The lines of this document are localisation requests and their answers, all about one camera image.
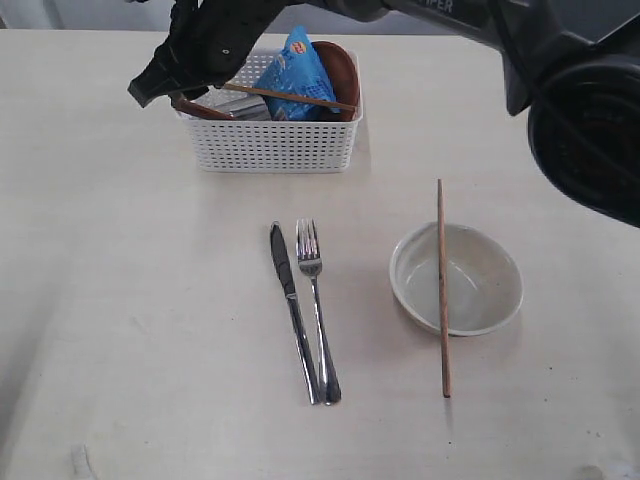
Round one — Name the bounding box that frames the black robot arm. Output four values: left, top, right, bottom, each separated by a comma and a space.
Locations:
128, 1, 639, 226

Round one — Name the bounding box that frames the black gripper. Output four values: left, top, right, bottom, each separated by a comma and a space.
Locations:
127, 0, 291, 108

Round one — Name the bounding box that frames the brown wooden plate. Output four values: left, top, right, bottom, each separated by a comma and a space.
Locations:
312, 41, 360, 122

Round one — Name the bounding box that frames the silver table knife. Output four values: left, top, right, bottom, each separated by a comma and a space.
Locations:
269, 222, 320, 405

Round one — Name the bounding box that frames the brown wooden chopstick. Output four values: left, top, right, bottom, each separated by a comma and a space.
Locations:
221, 82, 356, 112
437, 179, 452, 398

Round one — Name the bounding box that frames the white perforated plastic basket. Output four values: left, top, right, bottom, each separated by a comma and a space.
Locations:
176, 50, 364, 173

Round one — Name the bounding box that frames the blue snack bag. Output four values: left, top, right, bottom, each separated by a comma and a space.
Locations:
253, 26, 336, 121

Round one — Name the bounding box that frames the steel cup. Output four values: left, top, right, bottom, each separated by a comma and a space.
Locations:
200, 95, 271, 121

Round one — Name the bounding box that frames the brown wooden spoon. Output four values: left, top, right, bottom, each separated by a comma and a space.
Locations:
171, 96, 234, 121

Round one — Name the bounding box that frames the silver fork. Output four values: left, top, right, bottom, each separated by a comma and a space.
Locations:
296, 218, 342, 405

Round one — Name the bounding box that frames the white ceramic bowl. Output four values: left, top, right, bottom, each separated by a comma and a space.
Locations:
389, 222, 524, 337

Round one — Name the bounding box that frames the grey curtain backdrop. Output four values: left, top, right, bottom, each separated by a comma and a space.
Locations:
0, 0, 640, 37

